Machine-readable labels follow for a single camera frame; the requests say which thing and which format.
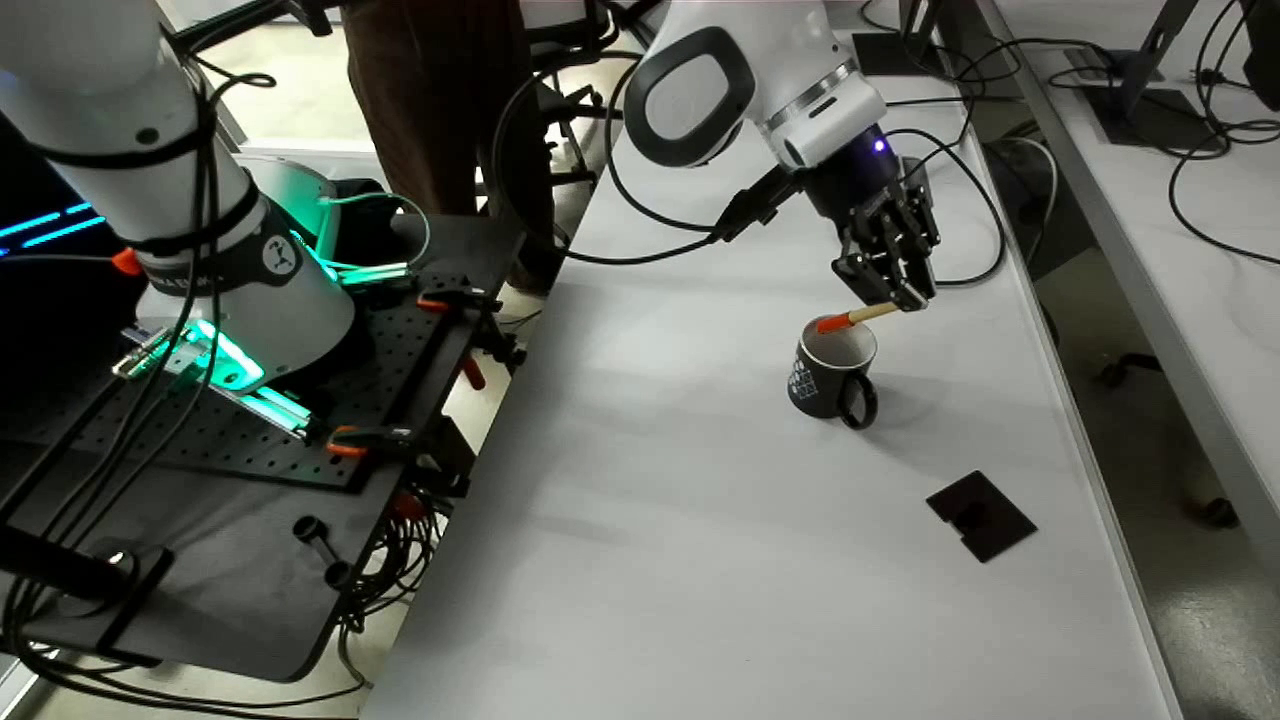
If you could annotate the black square patch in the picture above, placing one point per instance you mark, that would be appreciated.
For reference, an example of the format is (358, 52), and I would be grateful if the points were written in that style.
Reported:
(983, 516)

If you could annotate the monitor stand with base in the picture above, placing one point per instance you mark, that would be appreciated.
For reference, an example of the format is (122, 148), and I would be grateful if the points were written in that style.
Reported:
(1135, 109)

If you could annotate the black mounting breadboard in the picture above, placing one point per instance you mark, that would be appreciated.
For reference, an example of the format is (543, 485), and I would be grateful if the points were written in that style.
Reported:
(168, 527)

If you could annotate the black mug white inside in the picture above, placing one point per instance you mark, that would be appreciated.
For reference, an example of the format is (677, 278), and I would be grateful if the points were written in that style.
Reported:
(832, 375)

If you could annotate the person in dark trousers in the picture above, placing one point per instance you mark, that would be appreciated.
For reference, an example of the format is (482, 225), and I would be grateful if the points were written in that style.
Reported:
(443, 94)

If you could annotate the orange and beige pen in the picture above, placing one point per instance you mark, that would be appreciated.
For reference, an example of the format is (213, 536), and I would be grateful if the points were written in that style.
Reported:
(862, 316)

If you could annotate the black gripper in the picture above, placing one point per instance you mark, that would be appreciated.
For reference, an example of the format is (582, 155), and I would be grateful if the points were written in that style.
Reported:
(880, 216)

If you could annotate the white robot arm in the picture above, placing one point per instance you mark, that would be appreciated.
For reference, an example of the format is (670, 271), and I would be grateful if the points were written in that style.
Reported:
(112, 109)

